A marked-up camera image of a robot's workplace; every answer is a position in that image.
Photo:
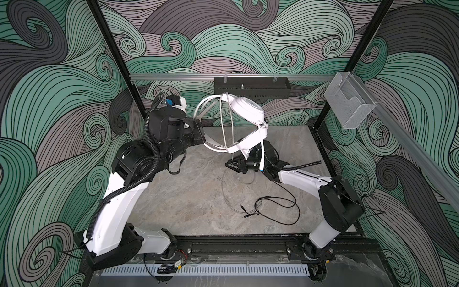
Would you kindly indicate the black frame post left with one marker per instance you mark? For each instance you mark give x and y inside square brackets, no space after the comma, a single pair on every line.
[120,63]

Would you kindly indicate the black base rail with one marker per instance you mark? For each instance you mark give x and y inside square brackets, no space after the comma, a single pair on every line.
[288,245]

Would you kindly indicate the aluminium wall rail back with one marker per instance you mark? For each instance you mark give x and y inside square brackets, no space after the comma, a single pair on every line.
[210,77]

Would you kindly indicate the aluminium wall rail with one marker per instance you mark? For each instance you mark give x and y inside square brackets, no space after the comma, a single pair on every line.
[210,77]
[391,109]

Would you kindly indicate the black frame post right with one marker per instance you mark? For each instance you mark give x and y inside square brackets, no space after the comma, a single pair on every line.
[366,39]

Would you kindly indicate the black frame post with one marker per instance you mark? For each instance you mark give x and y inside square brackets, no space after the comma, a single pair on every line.
[366,39]
[120,63]

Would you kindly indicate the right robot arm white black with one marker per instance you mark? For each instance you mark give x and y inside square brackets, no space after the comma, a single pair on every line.
[339,202]

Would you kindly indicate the black perforated wall tray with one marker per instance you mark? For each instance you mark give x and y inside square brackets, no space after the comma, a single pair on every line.
[255,88]

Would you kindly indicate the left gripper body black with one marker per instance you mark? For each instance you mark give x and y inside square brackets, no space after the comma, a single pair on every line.
[192,134]

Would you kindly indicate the aluminium wall rail right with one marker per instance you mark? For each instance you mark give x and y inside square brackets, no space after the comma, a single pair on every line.
[391,109]

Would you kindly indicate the white headphones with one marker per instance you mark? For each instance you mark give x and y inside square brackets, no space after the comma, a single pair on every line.
[243,107]

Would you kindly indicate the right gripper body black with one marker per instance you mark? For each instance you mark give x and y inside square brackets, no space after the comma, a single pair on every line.
[254,163]

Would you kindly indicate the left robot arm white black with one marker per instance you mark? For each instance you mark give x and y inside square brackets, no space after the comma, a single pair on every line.
[110,239]

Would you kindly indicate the clear plastic wall bin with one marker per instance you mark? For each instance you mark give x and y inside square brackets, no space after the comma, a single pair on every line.
[350,99]

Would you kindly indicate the white slotted cable duct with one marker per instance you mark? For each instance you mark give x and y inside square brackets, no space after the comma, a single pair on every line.
[213,269]

